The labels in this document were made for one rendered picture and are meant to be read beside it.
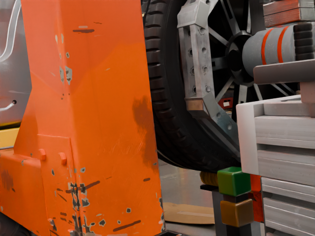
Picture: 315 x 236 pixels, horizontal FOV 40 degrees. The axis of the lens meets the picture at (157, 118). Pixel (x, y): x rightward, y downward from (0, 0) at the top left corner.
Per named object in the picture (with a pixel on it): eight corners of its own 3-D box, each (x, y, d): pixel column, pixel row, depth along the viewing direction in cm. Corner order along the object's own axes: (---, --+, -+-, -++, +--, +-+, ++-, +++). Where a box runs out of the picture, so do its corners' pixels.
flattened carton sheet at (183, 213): (162, 203, 287) (162, 198, 287) (238, 211, 255) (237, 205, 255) (134, 217, 263) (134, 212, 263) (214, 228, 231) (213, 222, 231)
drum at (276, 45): (275, 80, 122) (271, 31, 121) (346, 75, 105) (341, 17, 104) (241, 85, 114) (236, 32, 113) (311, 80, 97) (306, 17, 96)
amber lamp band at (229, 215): (237, 217, 73) (235, 194, 73) (255, 222, 70) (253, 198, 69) (220, 224, 71) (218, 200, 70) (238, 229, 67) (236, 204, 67)
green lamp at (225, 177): (235, 188, 73) (232, 165, 72) (253, 192, 69) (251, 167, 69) (217, 194, 70) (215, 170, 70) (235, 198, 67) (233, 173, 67)
